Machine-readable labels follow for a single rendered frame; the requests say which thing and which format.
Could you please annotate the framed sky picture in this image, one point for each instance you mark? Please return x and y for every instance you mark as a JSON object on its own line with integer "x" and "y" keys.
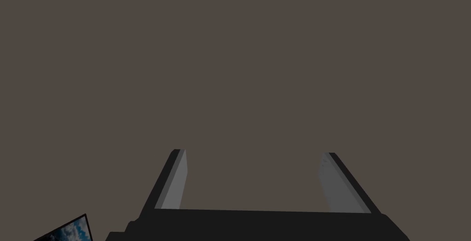
{"x": 70, "y": 231}

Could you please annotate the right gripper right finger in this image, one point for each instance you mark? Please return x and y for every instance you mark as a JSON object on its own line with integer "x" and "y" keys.
{"x": 342, "y": 187}

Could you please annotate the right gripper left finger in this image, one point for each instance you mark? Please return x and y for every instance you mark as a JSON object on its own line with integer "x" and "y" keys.
{"x": 172, "y": 182}

